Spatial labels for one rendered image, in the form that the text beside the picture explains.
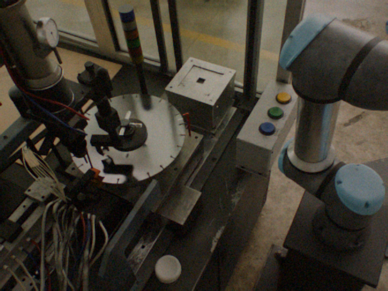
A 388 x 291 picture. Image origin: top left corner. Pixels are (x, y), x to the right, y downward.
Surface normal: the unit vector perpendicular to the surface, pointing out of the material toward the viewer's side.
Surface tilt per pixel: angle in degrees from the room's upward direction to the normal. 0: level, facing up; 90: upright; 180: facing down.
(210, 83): 0
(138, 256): 0
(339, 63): 54
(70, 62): 0
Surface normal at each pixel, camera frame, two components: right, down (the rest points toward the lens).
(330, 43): -0.42, -0.23
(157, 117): -0.06, -0.62
